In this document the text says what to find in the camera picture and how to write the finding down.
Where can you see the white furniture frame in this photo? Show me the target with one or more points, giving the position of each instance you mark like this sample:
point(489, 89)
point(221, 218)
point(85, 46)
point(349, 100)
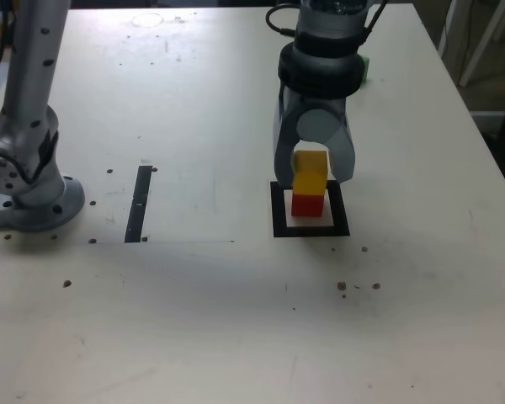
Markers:
point(484, 38)

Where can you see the green cube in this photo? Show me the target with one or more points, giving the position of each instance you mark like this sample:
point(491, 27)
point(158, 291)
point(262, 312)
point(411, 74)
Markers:
point(365, 69)

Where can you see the black tape square outline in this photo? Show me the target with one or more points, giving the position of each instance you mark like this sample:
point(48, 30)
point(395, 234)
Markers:
point(278, 227)

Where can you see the black tape strip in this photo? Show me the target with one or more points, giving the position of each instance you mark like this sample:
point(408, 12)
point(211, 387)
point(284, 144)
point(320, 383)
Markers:
point(138, 202)

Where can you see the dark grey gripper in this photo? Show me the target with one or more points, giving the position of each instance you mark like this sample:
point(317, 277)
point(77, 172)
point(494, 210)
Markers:
point(320, 101)

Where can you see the red cube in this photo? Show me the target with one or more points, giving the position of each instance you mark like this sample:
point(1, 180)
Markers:
point(307, 206)

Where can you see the yellow cube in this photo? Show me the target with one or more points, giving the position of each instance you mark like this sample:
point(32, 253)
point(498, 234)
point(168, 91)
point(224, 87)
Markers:
point(309, 177)

